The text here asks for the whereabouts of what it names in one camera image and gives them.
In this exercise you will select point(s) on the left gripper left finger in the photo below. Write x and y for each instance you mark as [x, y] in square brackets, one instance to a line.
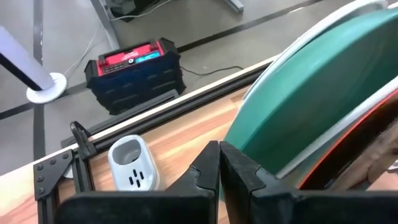
[140, 208]

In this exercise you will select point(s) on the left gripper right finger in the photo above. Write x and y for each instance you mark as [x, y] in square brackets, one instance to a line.
[280, 208]

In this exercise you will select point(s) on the brown marbled plate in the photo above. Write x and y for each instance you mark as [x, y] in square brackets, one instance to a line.
[382, 155]

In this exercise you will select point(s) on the large green plate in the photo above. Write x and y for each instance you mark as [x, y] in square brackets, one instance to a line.
[311, 93]

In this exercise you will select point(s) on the grey white timer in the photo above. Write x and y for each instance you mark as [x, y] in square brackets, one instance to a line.
[133, 168]

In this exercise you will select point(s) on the black ribbed bar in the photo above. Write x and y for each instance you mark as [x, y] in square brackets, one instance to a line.
[140, 109]

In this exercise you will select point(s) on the red black power station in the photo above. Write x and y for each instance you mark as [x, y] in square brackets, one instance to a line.
[133, 81]

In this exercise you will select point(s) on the black aluminium table frame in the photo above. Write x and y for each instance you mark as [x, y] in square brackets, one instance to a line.
[49, 174]

